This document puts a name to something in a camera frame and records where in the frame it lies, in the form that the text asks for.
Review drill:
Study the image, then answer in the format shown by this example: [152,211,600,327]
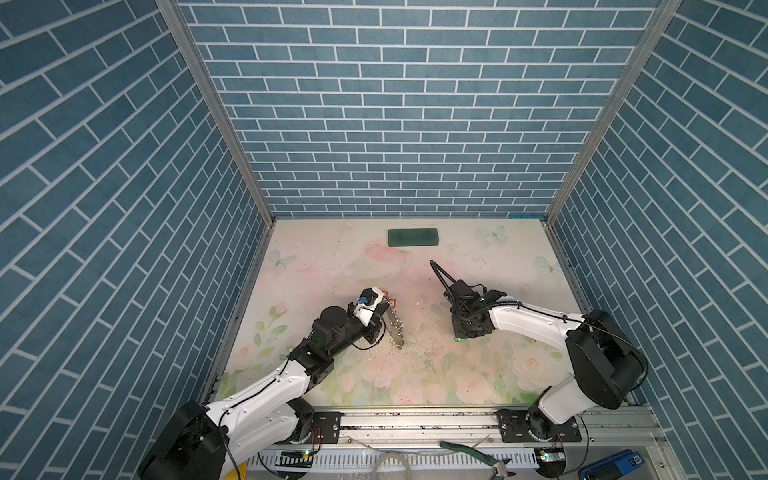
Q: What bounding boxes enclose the green handled pliers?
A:
[439,441,510,480]

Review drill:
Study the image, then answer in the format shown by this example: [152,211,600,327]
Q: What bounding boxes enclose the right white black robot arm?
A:
[443,279,648,441]

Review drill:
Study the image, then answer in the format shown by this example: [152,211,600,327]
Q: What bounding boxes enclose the aluminium rail frame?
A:
[155,404,685,480]

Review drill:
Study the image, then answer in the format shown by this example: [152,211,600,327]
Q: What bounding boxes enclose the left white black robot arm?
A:
[137,299,390,479]

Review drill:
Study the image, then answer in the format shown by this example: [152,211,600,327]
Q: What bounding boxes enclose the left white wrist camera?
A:
[352,287,384,327]

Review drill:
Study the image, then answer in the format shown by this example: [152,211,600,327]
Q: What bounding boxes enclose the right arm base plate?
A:
[495,408,582,443]

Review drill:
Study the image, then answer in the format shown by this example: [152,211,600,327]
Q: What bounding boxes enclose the blue black device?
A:
[578,449,645,480]

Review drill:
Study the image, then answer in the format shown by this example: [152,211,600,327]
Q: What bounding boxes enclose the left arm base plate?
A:
[273,411,342,445]

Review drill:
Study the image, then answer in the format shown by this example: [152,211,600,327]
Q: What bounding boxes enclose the clear plastic tube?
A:
[369,452,413,480]

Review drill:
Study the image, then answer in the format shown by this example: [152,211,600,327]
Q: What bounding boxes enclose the dark green sponge block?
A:
[387,228,439,248]

